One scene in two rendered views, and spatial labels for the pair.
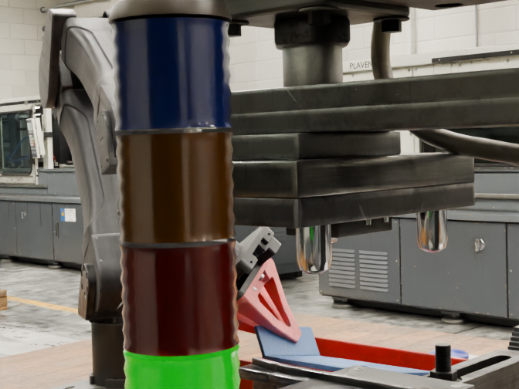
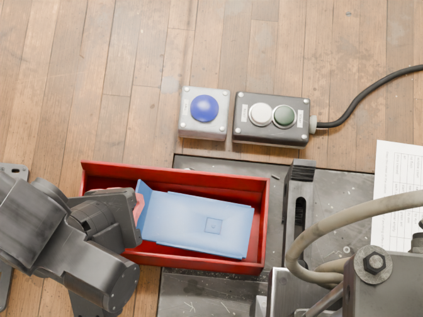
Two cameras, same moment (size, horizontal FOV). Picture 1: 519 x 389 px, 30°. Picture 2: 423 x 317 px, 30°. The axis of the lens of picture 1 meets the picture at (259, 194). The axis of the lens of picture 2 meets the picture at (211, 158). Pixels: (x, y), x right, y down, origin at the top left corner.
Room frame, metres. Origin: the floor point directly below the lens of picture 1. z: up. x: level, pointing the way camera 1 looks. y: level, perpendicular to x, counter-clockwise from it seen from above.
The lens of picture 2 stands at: (0.65, 0.11, 1.94)
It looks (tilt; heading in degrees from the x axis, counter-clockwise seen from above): 71 degrees down; 313
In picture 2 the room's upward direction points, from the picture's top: 9 degrees clockwise
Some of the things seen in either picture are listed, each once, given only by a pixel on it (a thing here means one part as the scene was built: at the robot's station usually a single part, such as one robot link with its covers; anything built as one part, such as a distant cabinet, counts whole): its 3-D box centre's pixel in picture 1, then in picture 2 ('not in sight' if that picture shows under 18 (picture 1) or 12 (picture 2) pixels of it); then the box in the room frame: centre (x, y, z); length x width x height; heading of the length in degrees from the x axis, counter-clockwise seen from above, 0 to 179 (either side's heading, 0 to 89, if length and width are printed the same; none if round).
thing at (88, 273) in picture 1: (125, 289); not in sight; (0.98, 0.14, 1.00); 0.09 x 0.06 x 0.06; 112
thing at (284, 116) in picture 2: not in sight; (283, 117); (0.88, -0.26, 0.93); 0.03 x 0.03 x 0.02
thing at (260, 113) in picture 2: not in sight; (260, 115); (0.90, -0.24, 0.93); 0.03 x 0.03 x 0.02
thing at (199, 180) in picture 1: (175, 185); not in sight; (0.31, 0.03, 1.14); 0.04 x 0.04 x 0.03
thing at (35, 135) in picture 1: (39, 138); not in sight; (9.30, 2.11, 1.27); 0.23 x 0.18 x 0.38; 133
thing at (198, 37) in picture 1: (172, 77); not in sight; (0.31, 0.03, 1.17); 0.04 x 0.04 x 0.03
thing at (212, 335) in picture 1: (179, 292); not in sight; (0.31, 0.03, 1.10); 0.04 x 0.04 x 0.03
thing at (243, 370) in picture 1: (276, 377); not in sight; (0.70, -0.01, 0.98); 0.07 x 0.02 x 0.01; 47
